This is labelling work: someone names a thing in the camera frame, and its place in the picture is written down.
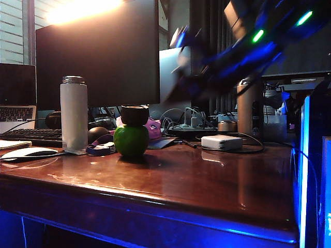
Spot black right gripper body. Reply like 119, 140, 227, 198
178, 43, 243, 101

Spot purple lanyard strap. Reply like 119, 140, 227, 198
85, 134, 116, 157

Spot pink face mask pack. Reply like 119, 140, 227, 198
115, 116, 163, 142

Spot black keyboard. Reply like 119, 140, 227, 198
0, 128, 63, 148

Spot green apple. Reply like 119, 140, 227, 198
113, 123, 150, 158

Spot white charging cable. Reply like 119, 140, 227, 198
159, 108, 185, 130

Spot large black monitor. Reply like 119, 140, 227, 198
35, 0, 160, 111

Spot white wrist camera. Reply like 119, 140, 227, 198
169, 25, 189, 49

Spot white computer mouse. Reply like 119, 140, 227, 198
0, 147, 59, 162

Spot white window blinds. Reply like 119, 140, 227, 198
0, 0, 36, 65

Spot bronze metal thermos bottle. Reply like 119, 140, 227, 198
236, 77, 264, 139

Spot silver laptop with dark screen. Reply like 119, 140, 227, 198
0, 63, 37, 134

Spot dark wide screen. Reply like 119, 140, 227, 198
258, 15, 331, 77

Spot white power adapter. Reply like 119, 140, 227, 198
200, 135, 244, 152

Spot black pen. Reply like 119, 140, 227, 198
180, 139, 198, 149

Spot black round mouse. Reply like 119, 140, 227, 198
87, 126, 111, 145

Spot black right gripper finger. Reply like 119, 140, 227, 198
160, 74, 188, 104
170, 48, 193, 77

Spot clear plastic container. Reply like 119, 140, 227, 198
263, 113, 288, 142

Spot white thermos bottle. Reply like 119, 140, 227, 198
59, 75, 88, 153

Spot black power strip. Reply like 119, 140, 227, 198
167, 125, 219, 138

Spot small copper metal cap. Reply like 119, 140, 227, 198
217, 120, 238, 133

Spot black round speaker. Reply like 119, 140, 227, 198
44, 111, 62, 130

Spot paper notepad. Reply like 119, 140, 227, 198
0, 139, 32, 151

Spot dark pleated curtain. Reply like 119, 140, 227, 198
190, 0, 246, 114

